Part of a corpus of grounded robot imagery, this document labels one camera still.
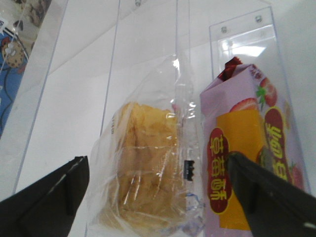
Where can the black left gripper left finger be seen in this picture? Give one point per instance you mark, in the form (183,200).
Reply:
(48,207)

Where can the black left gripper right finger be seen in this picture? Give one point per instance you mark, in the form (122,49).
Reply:
(272,206)

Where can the bread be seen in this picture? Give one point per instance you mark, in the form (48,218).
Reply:
(145,169)

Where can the pink strawberry snack pack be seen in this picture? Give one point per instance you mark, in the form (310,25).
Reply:
(244,111)

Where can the clear acrylic left shelf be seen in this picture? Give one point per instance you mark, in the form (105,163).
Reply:
(209,33)

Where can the blue cookie box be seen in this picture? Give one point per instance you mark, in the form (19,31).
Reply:
(20,23)

